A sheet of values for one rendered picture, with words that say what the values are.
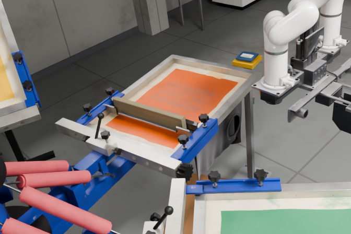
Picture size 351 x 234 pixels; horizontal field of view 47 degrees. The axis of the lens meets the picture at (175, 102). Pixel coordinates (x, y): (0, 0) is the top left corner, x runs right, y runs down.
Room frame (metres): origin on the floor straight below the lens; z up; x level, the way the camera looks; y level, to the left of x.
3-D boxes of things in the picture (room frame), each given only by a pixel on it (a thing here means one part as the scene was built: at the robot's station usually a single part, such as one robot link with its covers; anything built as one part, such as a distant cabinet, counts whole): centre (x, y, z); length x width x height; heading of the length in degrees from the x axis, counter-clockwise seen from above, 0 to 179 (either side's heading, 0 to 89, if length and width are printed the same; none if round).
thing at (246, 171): (2.06, -0.45, 0.48); 0.22 x 0.22 x 0.96; 50
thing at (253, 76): (1.70, 0.00, 0.97); 0.79 x 0.58 x 0.04; 140
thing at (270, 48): (1.45, -0.44, 1.37); 0.13 x 0.10 x 0.16; 172
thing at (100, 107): (1.69, 0.37, 0.98); 0.30 x 0.05 x 0.07; 140
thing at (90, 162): (1.27, 0.36, 1.02); 0.17 x 0.06 x 0.05; 140
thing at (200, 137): (1.34, -0.06, 0.98); 0.30 x 0.05 x 0.07; 140
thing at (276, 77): (1.45, -0.45, 1.21); 0.16 x 0.13 x 0.15; 39
